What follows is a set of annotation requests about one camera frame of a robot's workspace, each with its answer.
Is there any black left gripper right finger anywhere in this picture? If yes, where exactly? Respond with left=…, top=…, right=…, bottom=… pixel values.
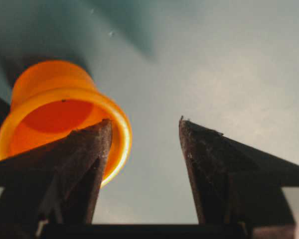
left=178, top=119, right=299, bottom=239

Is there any orange plastic cup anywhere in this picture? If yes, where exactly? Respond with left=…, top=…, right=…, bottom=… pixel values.
left=0, top=60, right=133, bottom=186

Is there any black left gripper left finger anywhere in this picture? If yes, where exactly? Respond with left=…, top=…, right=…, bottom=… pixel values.
left=0, top=119, right=112, bottom=239

